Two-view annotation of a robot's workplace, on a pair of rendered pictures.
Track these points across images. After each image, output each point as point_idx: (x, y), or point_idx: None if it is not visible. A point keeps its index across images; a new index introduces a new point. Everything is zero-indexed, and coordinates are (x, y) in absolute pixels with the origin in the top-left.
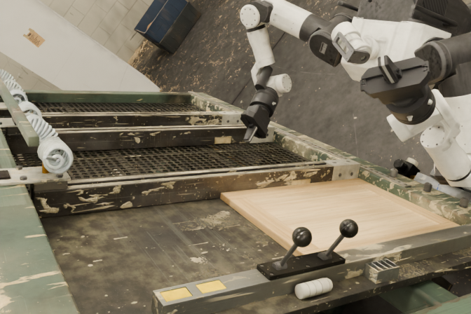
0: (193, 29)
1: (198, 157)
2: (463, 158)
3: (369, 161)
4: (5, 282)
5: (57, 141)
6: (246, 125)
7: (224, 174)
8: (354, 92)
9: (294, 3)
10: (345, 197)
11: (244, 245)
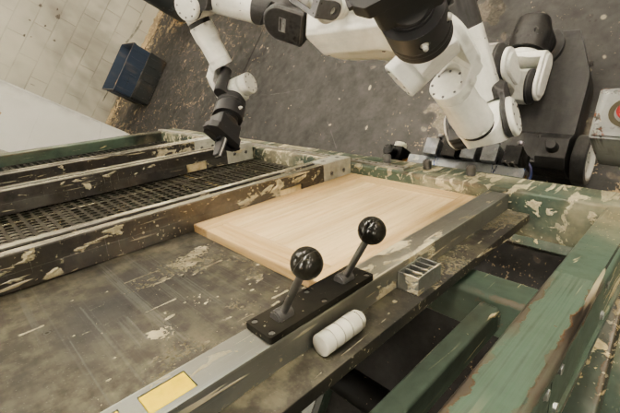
0: (161, 78)
1: (168, 190)
2: (485, 106)
3: None
4: None
5: None
6: (213, 138)
7: (193, 200)
8: (323, 101)
9: (250, 34)
10: (343, 194)
11: (231, 289)
